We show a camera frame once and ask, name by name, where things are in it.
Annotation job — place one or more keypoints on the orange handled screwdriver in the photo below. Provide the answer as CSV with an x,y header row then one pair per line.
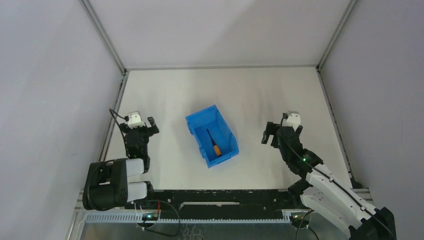
x,y
216,148

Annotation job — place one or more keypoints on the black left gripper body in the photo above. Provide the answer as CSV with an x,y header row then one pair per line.
x,y
139,131

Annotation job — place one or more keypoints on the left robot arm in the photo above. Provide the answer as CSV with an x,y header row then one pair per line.
x,y
107,184

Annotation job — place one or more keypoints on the black mounting rail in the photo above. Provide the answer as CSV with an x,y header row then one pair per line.
x,y
228,204

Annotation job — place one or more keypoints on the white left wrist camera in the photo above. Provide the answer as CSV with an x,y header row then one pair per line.
x,y
135,120

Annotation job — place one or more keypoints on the blue plastic storage bin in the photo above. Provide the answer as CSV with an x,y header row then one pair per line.
x,y
212,119

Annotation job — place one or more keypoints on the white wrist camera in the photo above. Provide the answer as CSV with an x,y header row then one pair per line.
x,y
135,120
292,119

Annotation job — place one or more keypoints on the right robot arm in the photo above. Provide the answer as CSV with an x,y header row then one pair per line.
x,y
320,191

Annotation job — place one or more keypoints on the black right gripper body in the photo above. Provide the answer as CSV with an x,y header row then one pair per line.
x,y
285,155

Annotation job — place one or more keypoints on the white slotted cable duct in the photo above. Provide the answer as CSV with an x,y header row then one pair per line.
x,y
132,217

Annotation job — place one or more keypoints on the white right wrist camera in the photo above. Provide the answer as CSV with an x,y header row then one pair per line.
x,y
292,119

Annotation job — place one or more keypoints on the small electronics board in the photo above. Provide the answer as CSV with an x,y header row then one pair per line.
x,y
150,217

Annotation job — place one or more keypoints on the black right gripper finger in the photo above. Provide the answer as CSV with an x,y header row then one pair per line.
x,y
270,130
299,130

